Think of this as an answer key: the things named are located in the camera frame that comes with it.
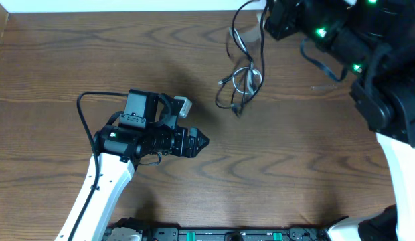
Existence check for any black braided USB cable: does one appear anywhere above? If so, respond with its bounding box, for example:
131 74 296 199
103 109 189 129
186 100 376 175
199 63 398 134
214 3 267 116

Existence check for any white USB cable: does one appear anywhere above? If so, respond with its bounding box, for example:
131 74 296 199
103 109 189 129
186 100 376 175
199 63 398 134
227 26 264 96

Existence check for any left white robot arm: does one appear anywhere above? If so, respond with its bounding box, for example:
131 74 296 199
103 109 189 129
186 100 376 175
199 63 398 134
56 89 209 240

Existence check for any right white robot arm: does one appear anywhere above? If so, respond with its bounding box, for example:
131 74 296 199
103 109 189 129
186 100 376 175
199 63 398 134
265 0 415 240

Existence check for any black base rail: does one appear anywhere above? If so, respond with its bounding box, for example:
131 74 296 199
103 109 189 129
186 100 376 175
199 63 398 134
102 218 329 241

